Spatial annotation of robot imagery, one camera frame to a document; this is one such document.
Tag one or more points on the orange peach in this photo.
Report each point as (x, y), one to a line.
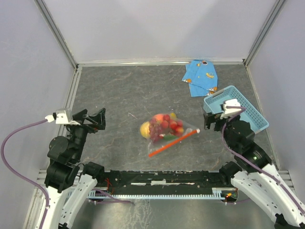
(158, 118)

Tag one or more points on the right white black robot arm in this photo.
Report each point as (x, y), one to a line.
(254, 173)

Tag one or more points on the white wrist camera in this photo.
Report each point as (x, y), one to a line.
(230, 108)
(62, 117)

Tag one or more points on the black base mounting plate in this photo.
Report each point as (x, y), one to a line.
(163, 182)

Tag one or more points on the blue patterned cloth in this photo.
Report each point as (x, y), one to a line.
(201, 77)

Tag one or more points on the yellow pear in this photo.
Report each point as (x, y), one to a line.
(144, 130)

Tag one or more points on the clear zip bag orange zipper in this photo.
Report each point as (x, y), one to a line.
(161, 145)

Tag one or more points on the light blue cable duct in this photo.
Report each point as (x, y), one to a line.
(216, 195)

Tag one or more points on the yellow starfruit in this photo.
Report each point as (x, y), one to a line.
(173, 116)

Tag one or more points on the purple grapes bunch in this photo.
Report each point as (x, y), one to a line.
(156, 131)

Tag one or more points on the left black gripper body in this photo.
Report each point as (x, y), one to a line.
(80, 131)

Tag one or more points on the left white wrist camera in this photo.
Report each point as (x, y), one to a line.
(62, 117)

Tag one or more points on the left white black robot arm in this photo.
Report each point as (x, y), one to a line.
(65, 153)

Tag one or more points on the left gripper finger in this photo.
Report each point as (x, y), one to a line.
(78, 117)
(96, 121)

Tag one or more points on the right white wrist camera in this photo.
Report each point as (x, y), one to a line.
(230, 108)

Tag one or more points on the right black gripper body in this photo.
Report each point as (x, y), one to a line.
(220, 122)

